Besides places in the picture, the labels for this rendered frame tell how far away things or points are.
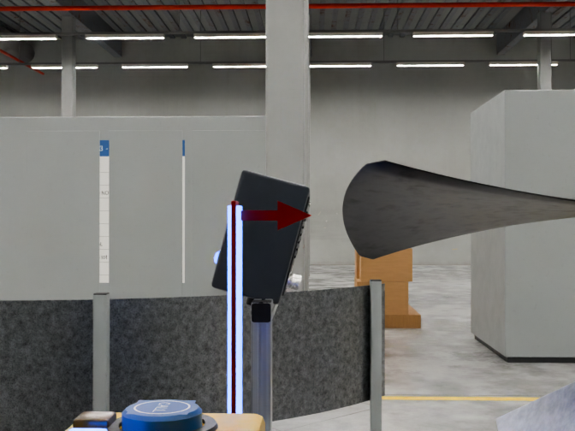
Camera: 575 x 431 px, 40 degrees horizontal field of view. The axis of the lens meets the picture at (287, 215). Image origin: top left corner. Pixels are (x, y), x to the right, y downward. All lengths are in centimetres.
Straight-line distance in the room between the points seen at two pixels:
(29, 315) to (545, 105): 526
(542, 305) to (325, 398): 437
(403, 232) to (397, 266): 800
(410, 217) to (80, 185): 626
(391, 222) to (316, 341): 192
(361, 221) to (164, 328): 171
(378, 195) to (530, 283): 620
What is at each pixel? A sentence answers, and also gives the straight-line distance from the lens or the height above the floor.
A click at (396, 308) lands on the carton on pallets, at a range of 876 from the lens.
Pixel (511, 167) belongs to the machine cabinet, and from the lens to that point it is 676.
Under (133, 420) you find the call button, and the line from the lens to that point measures 40.
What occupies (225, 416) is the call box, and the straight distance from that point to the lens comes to 43.
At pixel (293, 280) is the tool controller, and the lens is 125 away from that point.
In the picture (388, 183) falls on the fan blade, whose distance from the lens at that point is 59.
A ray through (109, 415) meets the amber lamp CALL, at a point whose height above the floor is 108.
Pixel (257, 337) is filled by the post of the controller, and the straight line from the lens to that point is 118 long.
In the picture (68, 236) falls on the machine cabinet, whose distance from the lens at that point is 690.
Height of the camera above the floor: 118
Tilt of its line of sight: level
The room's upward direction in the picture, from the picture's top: straight up
